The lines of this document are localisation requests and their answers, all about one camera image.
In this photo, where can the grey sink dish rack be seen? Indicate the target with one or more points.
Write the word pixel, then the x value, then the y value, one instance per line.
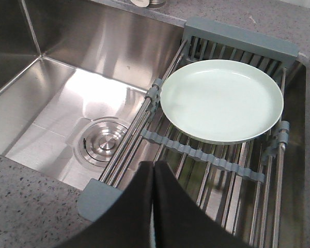
pixel 240 186

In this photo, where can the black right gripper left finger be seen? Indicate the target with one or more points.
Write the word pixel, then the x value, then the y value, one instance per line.
pixel 127 222

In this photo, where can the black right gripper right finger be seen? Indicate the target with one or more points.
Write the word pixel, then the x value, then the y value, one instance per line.
pixel 178 221

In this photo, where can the stainless steel sink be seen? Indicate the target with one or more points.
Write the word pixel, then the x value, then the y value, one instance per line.
pixel 66 63

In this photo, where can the light green round plate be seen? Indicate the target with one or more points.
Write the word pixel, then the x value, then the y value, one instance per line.
pixel 221 101

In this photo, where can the round steel sink drain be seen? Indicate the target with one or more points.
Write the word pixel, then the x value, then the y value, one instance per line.
pixel 98 140

